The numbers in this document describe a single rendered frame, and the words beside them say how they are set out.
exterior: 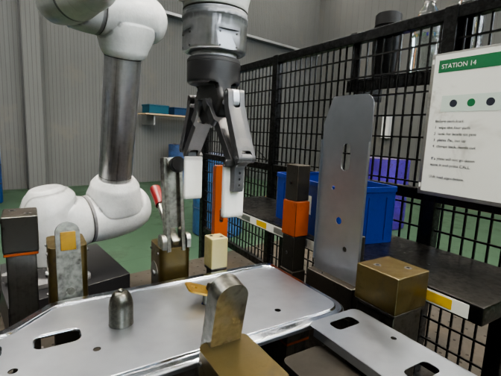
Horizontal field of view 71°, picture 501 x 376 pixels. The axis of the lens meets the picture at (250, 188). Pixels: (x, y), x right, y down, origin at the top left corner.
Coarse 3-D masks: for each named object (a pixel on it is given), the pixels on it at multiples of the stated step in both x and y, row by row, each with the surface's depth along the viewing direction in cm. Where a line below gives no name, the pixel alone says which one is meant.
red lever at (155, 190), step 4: (152, 188) 74; (156, 188) 74; (160, 188) 75; (152, 192) 73; (156, 192) 73; (160, 192) 73; (152, 196) 73; (156, 196) 72; (160, 196) 72; (156, 200) 72; (160, 200) 71; (156, 204) 71; (160, 204) 71; (160, 208) 70; (160, 212) 70; (160, 216) 70; (172, 228) 67; (172, 232) 66; (176, 232) 67; (172, 236) 65; (176, 236) 66; (172, 240) 65; (176, 240) 65; (172, 244) 65; (176, 244) 66
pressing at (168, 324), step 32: (128, 288) 58; (160, 288) 60; (256, 288) 61; (288, 288) 62; (32, 320) 48; (64, 320) 49; (96, 320) 49; (160, 320) 50; (192, 320) 50; (256, 320) 51; (288, 320) 51; (0, 352) 41; (32, 352) 41; (64, 352) 42; (96, 352) 42; (128, 352) 42; (160, 352) 42; (192, 352) 43
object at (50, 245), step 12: (48, 240) 60; (84, 240) 61; (48, 252) 57; (84, 252) 59; (48, 264) 57; (84, 264) 59; (48, 276) 58; (84, 276) 60; (48, 288) 59; (84, 288) 60; (48, 300) 63; (60, 336) 60; (72, 336) 61
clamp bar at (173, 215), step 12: (168, 168) 65; (180, 168) 63; (168, 180) 65; (180, 180) 66; (168, 192) 64; (180, 192) 66; (168, 204) 64; (180, 204) 66; (168, 216) 64; (180, 216) 66; (168, 228) 64; (180, 228) 66; (168, 240) 64; (180, 240) 66
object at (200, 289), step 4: (188, 284) 55; (192, 284) 55; (196, 284) 56; (200, 284) 57; (208, 284) 55; (188, 288) 53; (192, 288) 54; (196, 288) 55; (200, 288) 55; (204, 288) 56; (208, 288) 55; (192, 292) 52; (196, 292) 53; (200, 292) 53; (204, 292) 54
